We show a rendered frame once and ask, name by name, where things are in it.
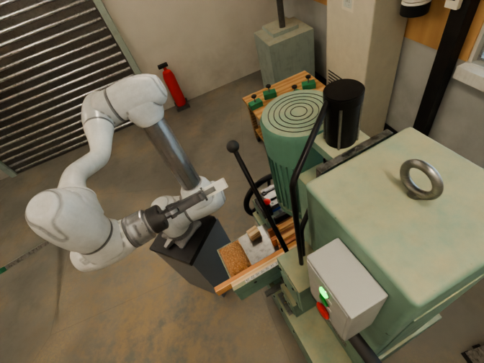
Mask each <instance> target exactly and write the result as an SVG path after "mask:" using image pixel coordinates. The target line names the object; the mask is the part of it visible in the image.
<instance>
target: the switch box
mask: <svg viewBox="0 0 484 363"><path fill-rule="evenodd" d="M307 263H308V274H309V280H310V291H311V293H312V295H313V297H314V298H315V299H316V301H317V302H319V303H322V302H321V300H320V298H319V294H320V290H319V286H321V285H322V286H323V287H324V288H325V289H326V291H327V293H328V295H329V297H330V298H329V300H330V301H331V303H332V305H331V304H330V302H329V301H328V303H329V305H330V308H329V309H330V310H331V311H330V310H329V309H328V307H326V306H325V308H326V310H327V311H328V314H329V316H328V317H329V318H330V319H331V320H330V322H331V323H332V325H333V327H334V328H335V329H336V331H337V332H338V334H339V336H340V337H341V338H342V339H343V340H345V341H347V340H348V339H350V338H351V337H353V336H355V335H356V334H358V333H359V332H360V331H362V330H364V329H365V328H366V327H368V326H370V325H372V323H373V321H374V319H375V318H376V316H377V314H378V313H379V311H380V309H381V307H382V306H383V304H384V303H385V301H386V299H387V297H388V294H387V293H386V291H384V289H383V288H382V287H381V286H380V285H379V283H378V282H377V281H376V280H375V278H374V277H373V276H372V275H371V274H370V273H369V272H368V271H367V270H366V269H365V268H364V266H363V265H362V264H361V263H360V261H359V260H358V259H357V258H356V257H355V255H353V253H352V252H350V250H349V249H348V248H347V247H346V245H345V244H344V243H343V242H342V241H341V239H339V238H336V239H335V240H333V241H332V242H330V243H328V244H326V245H325V246H323V247H321V248H320V249H318V250H317V251H314V252H313V253H311V254H309V255H308V256H307ZM326 299H327V298H326ZM327 300H328V299H327ZM322 304H323V303H322Z"/></svg>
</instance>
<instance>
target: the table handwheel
mask: <svg viewBox="0 0 484 363"><path fill-rule="evenodd" d="M271 179H272V173H270V174H267V175H266V176H263V177H262V178H260V179H259V180H258V181H256V182H255V183H254V184H255V185H256V188H257V189H258V188H259V187H260V186H261V185H262V184H264V183H265V182H267V185H268V186H269V185H270V184H271ZM253 193H254V192H253V190H252V188H250V189H249V190H248V191H247V193H246V196H245V198H244V201H243V207H244V210H245V211H246V212H247V213H248V214H249V215H250V216H253V212H255V211H256V209H255V208H254V209H252V210H251V208H250V207H249V202H250V199H251V196H252V195H253Z"/></svg>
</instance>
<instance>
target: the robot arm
mask: <svg viewBox="0 0 484 363"><path fill-rule="evenodd" d="M166 100H167V90H166V88H165V86H164V85H163V83H162V82H161V80H160V78H159V77H157V76H156V75H153V74H149V73H143V74H138V75H134V76H131V77H128V78H126V79H123V80H121V81H118V82H117V83H114V84H113V85H111V86H110V87H108V88H106V89H103V90H101V91H93V92H91V93H89V94H88V95H87V96H86V97H85V99H84V101H83V104H82V107H81V121H82V125H83V128H84V132H85V135H86V138H87V140H88V143H89V147H90V151H89V153H87V154H86V155H84V156H82V157H81V158H80V159H78V160H76V161H74V162H73V163H72V164H70V165H69V166H68V167H67V168H66V169H65V171H64V172H63V173H62V175H61V178H60V181H59V184H58V188H57V189H46V190H44V191H41V192H39V193H37V194H36V195H35V196H34V197H33V198H32V199H31V200H30V201H29V203H28V205H27V207H26V210H25V219H26V221H27V224H28V225H29V226H30V227H31V229H32V230H33V231H34V232H35V233H36V234H38V235H39V236H40V237H41V238H43V239H45V240H46V241H48V242H50V243H52V244H54V245H56V246H58V247H61V248H63V249H65V250H68V251H70V260H71V263H72V264H73V265H74V267H75V268H77V269H78V270H79V271H81V272H93V271H96V270H100V269H103V268H105V267H108V266H110V265H112V264H114V263H116V262H118V261H120V260H121V259H123V258H125V257H126V256H128V255H130V254H131V253H132V252H133V251H134V250H135V249H136V248H138V247H139V246H142V245H143V244H145V243H147V242H149V241H150V240H151V239H153V238H155V237H156V234H157V233H160V232H163V234H162V238H165V239H167V241H166V243H165V245H164V247H165V248H167V249H169V248H170V247H171V246H172V245H173V244H174V243H175V244H176V245H178V246H179V248H180V249H184V248H185V247H186V244H187V242H188V241H189V239H190V238H191V237H192V236H193V234H194V233H195V231H196V230H197V229H198V227H200V226H201V225H202V223H201V222H200V221H199V219H201V218H203V217H206V216H208V215H210V214H212V213H214V212H215V211H216V210H218V209H219V208H221V207H222V206H223V204H224V203H225V201H226V198H225V194H224V191H223V190H224V189H225V188H227V187H228V185H227V183H226V181H225V179H224V178H222V179H219V180H217V181H208V180H207V179H206V178H205V177H203V176H199V175H198V173H197V172H196V170H195V169H194V167H193V165H192V163H191V162H190V160H189V159H188V157H187V155H186V153H185V152H184V150H183V148H182V147H181V144H180V143H179V141H178V140H177V138H176V136H175V134H174V132H173V131H172V129H171V128H170V126H169V124H168V123H167V121H166V119H165V117H164V109H163V104H165V103H166ZM126 120H130V121H131V122H133V123H134V124H136V125H137V126H138V127H141V128H142V129H143V130H144V132H145V133H146V135H147V136H148V138H149V139H150V141H151V142H152V144H153V145H154V147H155V148H156V150H157V151H158V152H159V154H160V155H161V157H162V159H163V160H164V161H165V163H166V165H167V166H168V167H169V169H170V170H171V172H172V174H173V175H174V176H175V177H176V179H177V181H178V182H179V183H180V185H181V196H174V197H172V196H161V197H158V198H157V199H155V200H154V201H153V202H152V204H151V207H149V208H148V209H146V210H145V211H143V210H139V211H137V212H134V213H133V214H131V215H128V216H127V217H125V218H123V219H121V220H115V219H111V218H107V217H106V216H105V215H104V211H103V209H102V207H101V205H100V204H99V200H98V199H97V195H96V193H95V192H94V191H93V190H91V189H90V188H87V187H86V180H87V179H88V178H89V177H90V176H91V175H93V174H94V173H96V172H97V171H98V170H100V169H101V168H102V167H104V166H105V165H106V164H107V162H108V160H109V158H110V156H111V152H112V139H113V135H114V131H115V129H114V127H116V126H118V125H119V124H120V123H122V122H124V121H126Z"/></svg>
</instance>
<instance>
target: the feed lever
mask: <svg viewBox="0 0 484 363"><path fill-rule="evenodd" d="M226 148H227V150H228V151H229V152H230V153H233V154H234V156H235V157H236V160H237V161H238V163H239V165H240V167H241V169H242V171H243V173H244V175H245V177H246V179H247V181H248V183H249V184H250V186H251V188H252V190H253V192H254V194H255V196H256V198H257V200H258V202H259V204H260V205H261V208H262V210H263V211H264V214H265V215H266V218H267V220H268V221H269V224H270V226H271V227H272V229H273V231H274V233H275V235H276V237H277V239H278V241H279V243H280V245H281V247H282V249H283V250H284V252H285V253H286V252H288V251H289V249H288V247H287V245H286V243H285V242H284V240H283V238H282V236H281V234H280V232H279V230H278V228H277V226H276V224H275V222H274V220H273V218H272V216H271V215H270V213H269V211H268V209H267V207H266V205H265V203H264V201H263V199H262V197H261V195H260V193H259V191H258V189H257V188H256V185H255V184H254V181H253V179H252V178H251V175H250V173H249V172H248V169H247V168H246V165H245V163H244V162H243V160H242V158H241V156H240V154H239V152H238V149H239V144H238V142H237V141H235V140H230V141H228V143H227V145H226Z"/></svg>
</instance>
